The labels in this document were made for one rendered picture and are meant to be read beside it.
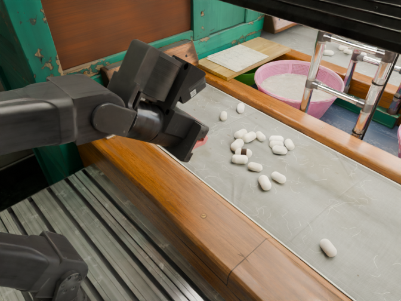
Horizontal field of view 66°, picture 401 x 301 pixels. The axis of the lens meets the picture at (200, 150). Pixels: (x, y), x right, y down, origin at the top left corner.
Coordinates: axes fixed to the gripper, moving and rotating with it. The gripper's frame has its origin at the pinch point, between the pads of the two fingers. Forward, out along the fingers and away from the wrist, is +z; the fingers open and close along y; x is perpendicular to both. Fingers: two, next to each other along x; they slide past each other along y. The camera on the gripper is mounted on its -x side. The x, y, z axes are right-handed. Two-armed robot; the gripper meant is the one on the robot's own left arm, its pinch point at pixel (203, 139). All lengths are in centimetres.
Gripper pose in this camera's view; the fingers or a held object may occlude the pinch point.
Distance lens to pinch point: 58.0
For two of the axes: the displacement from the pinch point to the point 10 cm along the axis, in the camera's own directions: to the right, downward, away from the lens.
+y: -6.8, -4.8, 5.6
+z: 5.7, 1.4, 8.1
